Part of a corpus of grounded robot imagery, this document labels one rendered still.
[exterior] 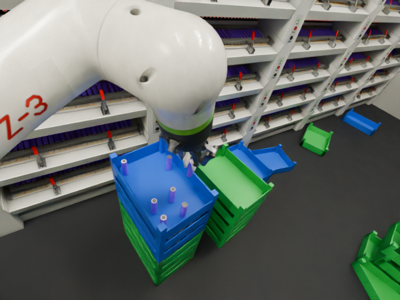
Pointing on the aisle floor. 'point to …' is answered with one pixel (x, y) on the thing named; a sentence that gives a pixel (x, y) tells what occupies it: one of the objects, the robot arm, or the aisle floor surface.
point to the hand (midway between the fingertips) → (190, 161)
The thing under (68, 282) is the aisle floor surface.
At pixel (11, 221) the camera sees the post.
